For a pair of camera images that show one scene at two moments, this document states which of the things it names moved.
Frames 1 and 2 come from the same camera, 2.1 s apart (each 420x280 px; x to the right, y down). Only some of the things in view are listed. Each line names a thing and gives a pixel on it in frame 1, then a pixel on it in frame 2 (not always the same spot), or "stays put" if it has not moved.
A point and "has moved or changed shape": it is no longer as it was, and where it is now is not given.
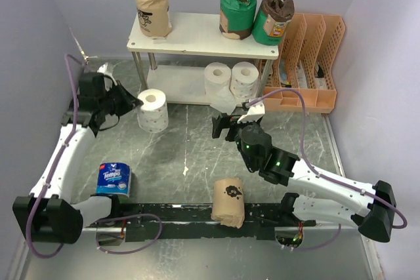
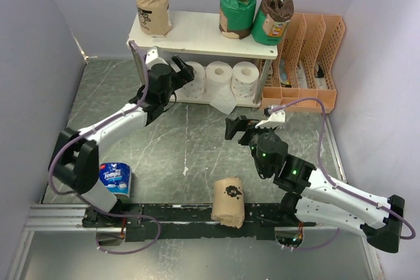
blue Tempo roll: (113, 178) stays put
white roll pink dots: (153, 116) has moved or changed shape
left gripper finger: (128, 101) → (178, 65)
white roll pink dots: (244, 79) stays put
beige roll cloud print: (228, 202) stays put
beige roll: (153, 12) stays put
